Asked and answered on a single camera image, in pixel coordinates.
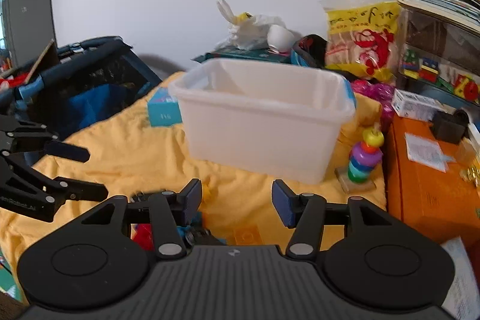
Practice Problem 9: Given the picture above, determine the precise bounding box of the teal flat box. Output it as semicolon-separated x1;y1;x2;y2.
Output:
193;46;293;64

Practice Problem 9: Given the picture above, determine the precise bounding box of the light blue cardboard box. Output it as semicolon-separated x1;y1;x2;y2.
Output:
147;88;184;127

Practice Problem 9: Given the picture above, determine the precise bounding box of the blue toy brick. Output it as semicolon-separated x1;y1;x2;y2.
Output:
176;224;192;247

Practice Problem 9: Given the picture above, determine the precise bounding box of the white paper sheet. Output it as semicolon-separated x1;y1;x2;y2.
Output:
440;237;477;320

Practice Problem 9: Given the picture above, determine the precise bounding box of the yellow blanket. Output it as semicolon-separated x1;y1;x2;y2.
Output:
0;78;387;306

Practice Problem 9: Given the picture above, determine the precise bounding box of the small red toy brick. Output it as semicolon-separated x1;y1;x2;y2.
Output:
131;223;156;251

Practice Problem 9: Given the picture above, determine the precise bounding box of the orange toy brick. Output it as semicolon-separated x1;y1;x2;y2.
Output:
232;226;263;246

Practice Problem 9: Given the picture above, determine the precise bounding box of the rainbow stacking ring toy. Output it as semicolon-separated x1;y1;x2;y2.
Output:
335;127;385;193

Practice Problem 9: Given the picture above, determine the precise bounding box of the white rounded object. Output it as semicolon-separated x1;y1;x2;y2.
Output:
267;25;297;51

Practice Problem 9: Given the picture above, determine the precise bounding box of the blue cloth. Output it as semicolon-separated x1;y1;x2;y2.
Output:
67;83;132;126

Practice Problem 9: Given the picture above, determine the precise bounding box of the small white box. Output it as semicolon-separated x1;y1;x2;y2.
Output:
391;88;445;122

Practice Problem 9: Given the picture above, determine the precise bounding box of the yellow red snack bag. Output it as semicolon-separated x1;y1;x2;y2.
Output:
319;0;404;81

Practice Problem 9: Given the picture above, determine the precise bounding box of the orange cardboard box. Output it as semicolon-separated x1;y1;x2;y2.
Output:
386;115;480;246

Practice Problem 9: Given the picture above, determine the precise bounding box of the black red pouch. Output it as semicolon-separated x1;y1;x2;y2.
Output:
292;34;331;69

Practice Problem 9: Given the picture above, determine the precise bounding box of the pink foil wrap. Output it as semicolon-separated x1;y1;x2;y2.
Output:
350;78;396;131

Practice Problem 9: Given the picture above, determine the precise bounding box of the clear box of toys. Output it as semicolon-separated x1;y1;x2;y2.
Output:
397;7;480;103

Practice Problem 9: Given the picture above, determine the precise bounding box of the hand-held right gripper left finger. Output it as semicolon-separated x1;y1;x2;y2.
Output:
80;178;203;261

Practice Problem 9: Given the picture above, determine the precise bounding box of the stack of books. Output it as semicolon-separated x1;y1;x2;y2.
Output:
397;0;480;28

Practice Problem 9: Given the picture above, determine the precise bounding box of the cardboard piece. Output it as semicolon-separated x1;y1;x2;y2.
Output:
24;40;61;82

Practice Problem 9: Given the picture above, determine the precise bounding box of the white plastic bin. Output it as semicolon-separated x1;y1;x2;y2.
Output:
167;58;356;185

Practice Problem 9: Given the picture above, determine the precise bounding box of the grey refrigerator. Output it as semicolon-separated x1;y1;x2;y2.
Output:
2;0;57;67

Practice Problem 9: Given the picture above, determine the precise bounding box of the white plastic bag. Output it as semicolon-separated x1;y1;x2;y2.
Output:
215;0;289;52

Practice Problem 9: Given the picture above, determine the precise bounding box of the black tape dispenser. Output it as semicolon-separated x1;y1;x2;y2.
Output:
433;108;471;144

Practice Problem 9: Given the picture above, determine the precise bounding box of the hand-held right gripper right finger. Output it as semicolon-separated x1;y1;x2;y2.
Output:
272;179;400;262

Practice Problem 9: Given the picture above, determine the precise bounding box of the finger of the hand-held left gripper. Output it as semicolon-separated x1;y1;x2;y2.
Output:
0;155;109;203
0;115;91;162

